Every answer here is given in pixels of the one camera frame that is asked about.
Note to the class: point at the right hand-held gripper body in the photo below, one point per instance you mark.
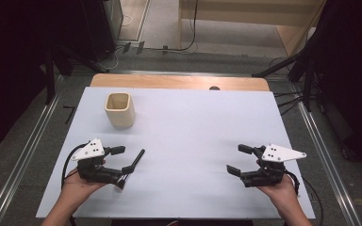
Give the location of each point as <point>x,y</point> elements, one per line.
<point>265,174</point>

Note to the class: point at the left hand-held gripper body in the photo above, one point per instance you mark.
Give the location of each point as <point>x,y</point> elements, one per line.
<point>89,168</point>

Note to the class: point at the beige square cup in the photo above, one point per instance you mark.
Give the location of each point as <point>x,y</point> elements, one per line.
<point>119,109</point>

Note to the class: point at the person's left hand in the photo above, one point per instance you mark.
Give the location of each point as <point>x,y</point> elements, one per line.
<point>75,190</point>

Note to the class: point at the person's right hand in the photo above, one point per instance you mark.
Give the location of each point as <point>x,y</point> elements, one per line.
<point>284,193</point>

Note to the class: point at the white table mat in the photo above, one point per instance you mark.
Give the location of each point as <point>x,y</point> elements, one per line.
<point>185,125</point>

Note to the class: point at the wooden table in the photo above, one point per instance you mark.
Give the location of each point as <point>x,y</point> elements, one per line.
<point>176,82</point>

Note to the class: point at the black metal stand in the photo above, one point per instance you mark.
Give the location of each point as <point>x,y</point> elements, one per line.
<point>308,78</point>
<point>51,75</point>

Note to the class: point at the black cabinet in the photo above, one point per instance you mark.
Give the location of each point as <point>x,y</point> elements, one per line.
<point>102,28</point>

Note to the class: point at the light wooden shelf unit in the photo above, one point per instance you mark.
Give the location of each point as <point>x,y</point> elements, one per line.
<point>251,15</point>

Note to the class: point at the metal floor rail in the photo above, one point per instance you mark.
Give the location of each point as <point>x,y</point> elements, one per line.
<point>22,160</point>
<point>326,163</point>

